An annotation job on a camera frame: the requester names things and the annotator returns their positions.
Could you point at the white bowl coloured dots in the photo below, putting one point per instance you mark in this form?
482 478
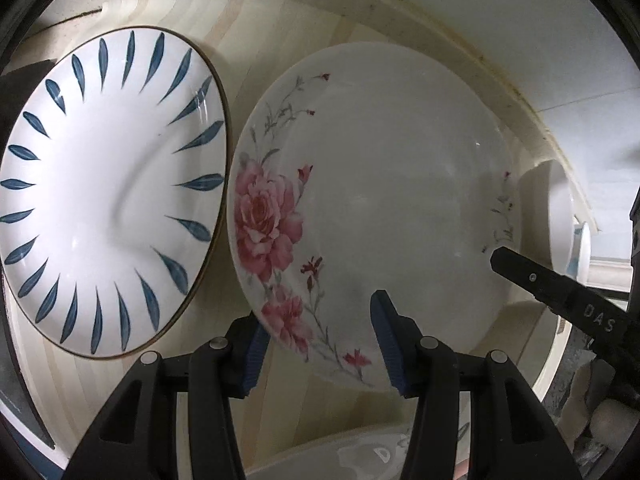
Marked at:
579 265

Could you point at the white plate grey flower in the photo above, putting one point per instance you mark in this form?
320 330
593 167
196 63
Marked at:
372 452

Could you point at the pink floral white plate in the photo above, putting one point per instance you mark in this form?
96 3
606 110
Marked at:
370 166

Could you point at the blue leaf pattern plate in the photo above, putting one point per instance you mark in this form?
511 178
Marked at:
112 190

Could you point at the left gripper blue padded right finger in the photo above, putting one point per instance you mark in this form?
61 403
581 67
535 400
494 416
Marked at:
396 337

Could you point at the white bowl dark rim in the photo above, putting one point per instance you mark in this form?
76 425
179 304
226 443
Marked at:
533 337

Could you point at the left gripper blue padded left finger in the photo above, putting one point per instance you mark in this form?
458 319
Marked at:
254 358

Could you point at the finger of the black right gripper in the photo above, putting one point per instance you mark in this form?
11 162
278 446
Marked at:
564 296

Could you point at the white bowl red pattern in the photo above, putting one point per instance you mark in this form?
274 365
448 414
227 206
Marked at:
547 209

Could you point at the striped cat counter mat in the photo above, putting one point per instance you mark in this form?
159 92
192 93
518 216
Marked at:
364 166

